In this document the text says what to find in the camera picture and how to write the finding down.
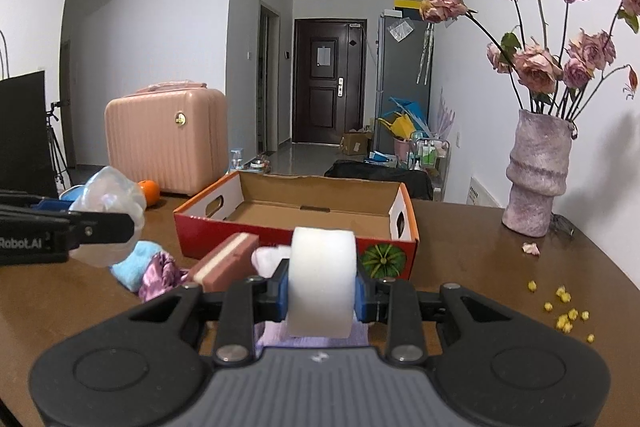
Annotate orange fruit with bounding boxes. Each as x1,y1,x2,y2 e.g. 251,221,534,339
138,180,160,207

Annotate translucent iridescent bag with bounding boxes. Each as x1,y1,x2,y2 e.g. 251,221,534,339
70,166,146,268

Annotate black eyeglasses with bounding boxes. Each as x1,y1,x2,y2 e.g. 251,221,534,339
549,213,576,237

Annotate fallen pink petal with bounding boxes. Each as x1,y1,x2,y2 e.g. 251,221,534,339
522,243,540,257

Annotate camera tripod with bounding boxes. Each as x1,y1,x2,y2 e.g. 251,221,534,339
46,101,70,191

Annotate cluttered utility cart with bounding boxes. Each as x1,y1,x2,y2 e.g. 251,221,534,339
366,131,450,202

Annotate white foam roll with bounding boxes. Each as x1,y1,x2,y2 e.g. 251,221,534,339
286,228,357,339

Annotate brown cardboard carton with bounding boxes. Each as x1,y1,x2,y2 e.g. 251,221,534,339
340,131,373,156

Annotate black chair back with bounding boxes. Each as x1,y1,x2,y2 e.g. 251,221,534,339
324,159,434,200

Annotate pink layered sponge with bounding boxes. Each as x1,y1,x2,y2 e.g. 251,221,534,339
186,232,259,293

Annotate grey refrigerator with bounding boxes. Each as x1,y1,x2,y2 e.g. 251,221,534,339
374,10,433,155

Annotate dark brown entrance door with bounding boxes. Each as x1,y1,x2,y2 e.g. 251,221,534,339
292,18,367,145

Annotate yellow flower bits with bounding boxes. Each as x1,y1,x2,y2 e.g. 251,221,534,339
526,280,598,345

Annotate dried pink rose bouquet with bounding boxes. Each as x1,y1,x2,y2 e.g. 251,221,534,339
418,0,640,122

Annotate black monitor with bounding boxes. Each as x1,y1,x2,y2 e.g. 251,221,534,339
0,72,58,197

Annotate red cardboard box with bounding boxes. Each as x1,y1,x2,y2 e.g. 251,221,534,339
174,171,420,280

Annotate purple textured vase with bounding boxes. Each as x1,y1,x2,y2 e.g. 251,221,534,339
502,109,574,237

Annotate pink suitcase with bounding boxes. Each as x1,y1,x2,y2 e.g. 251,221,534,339
104,80,229,195

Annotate light blue fluffy towel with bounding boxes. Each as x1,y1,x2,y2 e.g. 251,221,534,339
110,241,163,293

